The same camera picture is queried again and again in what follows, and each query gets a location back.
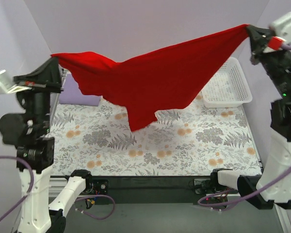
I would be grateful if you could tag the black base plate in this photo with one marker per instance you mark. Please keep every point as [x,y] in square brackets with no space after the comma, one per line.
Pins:
[150,189]

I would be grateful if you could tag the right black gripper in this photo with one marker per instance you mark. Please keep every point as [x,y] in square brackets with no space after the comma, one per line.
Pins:
[262,48]

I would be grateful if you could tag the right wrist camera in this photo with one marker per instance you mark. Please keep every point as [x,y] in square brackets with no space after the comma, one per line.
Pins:
[282,28]

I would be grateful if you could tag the folded purple t shirt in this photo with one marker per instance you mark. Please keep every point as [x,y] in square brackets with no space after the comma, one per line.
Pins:
[73,96]

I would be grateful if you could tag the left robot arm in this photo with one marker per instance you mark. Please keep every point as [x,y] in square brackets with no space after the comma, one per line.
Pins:
[28,133]

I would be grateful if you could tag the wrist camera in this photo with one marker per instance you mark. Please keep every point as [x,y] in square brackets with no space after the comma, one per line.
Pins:
[7,85]
[282,28]

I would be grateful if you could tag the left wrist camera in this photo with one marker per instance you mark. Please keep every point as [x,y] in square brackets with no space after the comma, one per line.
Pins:
[7,85]

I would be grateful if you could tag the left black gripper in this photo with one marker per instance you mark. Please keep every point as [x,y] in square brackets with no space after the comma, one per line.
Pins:
[40,86]

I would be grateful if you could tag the white plastic basket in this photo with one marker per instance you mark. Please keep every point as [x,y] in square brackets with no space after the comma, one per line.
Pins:
[228,87]

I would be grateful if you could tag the floral table cloth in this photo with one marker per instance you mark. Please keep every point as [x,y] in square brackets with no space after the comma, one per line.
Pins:
[188,142]

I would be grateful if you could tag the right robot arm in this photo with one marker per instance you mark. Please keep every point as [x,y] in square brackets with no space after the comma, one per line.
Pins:
[273,186]

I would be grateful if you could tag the red t shirt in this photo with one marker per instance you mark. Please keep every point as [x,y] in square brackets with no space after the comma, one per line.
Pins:
[164,79]

